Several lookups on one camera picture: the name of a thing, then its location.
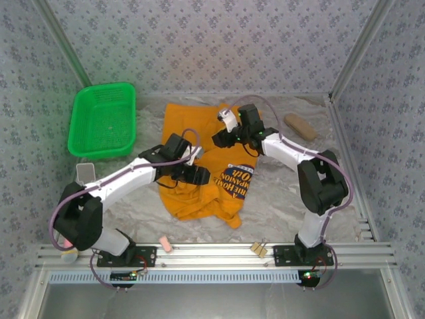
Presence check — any tan burlap glasses case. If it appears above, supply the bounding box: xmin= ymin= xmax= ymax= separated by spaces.
xmin=284 ymin=113 xmax=318 ymax=142

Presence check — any green plastic basket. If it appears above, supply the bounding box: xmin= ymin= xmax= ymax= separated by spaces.
xmin=67 ymin=82 xmax=137 ymax=160

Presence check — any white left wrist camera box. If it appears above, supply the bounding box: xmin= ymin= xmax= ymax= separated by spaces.
xmin=185 ymin=148 xmax=205 ymax=167

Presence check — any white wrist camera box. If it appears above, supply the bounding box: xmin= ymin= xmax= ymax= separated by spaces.
xmin=217 ymin=108 xmax=239 ymax=132
xmin=185 ymin=148 xmax=205 ymax=167

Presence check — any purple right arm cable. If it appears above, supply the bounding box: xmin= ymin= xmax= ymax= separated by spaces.
xmin=226 ymin=94 xmax=355 ymax=292

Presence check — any aluminium frame post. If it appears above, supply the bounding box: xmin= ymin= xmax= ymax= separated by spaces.
xmin=32 ymin=0 xmax=92 ymax=88
xmin=329 ymin=0 xmax=398 ymax=98

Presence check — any aluminium mounting rail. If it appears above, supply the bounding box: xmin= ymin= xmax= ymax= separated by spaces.
xmin=35 ymin=242 xmax=398 ymax=269

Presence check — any orange t-shirt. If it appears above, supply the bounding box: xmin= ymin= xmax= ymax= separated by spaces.
xmin=158 ymin=102 xmax=264 ymax=230

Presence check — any aluminium table edge rail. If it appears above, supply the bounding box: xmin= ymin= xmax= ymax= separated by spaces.
xmin=324 ymin=94 xmax=379 ymax=243

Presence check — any small white rectangular card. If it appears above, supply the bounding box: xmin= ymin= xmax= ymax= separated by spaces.
xmin=75 ymin=162 xmax=96 ymax=185

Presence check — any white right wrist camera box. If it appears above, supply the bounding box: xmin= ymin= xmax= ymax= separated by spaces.
xmin=217 ymin=108 xmax=239 ymax=132

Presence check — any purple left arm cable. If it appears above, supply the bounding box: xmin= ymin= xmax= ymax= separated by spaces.
xmin=48 ymin=128 xmax=202 ymax=292

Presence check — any grey slotted cable duct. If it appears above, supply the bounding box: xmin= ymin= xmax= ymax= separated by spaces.
xmin=48 ymin=269 xmax=303 ymax=284

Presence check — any pink toy microphone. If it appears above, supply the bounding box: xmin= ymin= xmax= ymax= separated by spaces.
xmin=60 ymin=239 xmax=80 ymax=263

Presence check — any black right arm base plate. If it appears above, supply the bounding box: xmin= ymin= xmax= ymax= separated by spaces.
xmin=272 ymin=245 xmax=335 ymax=266

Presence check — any gold binder clip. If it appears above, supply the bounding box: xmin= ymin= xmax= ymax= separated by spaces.
xmin=250 ymin=239 xmax=269 ymax=259

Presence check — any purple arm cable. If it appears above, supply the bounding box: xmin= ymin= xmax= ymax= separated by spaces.
xmin=48 ymin=128 xmax=202 ymax=292
xmin=226 ymin=94 xmax=355 ymax=292

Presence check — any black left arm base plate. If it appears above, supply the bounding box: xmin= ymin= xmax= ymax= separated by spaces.
xmin=96 ymin=245 xmax=157 ymax=268

